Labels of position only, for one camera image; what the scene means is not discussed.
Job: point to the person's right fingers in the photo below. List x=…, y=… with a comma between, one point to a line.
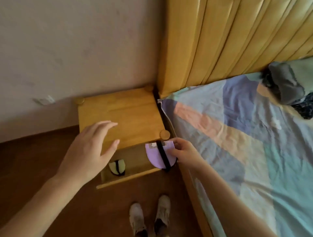
x=176, y=144

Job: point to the pastel patchwork bedsheet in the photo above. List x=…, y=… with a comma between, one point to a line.
x=244, y=146

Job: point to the person's left forearm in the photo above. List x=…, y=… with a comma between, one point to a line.
x=36, y=207

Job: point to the grey and dark pillow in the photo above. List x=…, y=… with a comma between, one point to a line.
x=286, y=83

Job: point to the person's right forearm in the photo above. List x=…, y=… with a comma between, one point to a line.
x=227, y=202

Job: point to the person's right hand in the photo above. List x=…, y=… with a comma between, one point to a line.
x=188, y=153

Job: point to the yellow padded headboard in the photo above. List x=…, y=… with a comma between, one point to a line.
x=232, y=39

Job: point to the person's left thumb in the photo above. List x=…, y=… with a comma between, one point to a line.
x=111, y=149

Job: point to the wooden nightstand drawer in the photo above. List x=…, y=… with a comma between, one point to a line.
x=134, y=168

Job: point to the wooden bed frame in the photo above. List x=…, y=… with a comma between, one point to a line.
x=195, y=207

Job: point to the wooden nightstand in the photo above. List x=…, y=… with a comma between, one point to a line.
x=122, y=112

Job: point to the person's right white shoe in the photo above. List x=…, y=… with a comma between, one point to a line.
x=162, y=210

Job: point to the person's left hand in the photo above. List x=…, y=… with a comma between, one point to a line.
x=84, y=153

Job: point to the person's white shoe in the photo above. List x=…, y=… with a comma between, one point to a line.
x=162, y=210
x=137, y=218

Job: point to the person's left white shoe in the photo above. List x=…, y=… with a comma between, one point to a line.
x=137, y=218

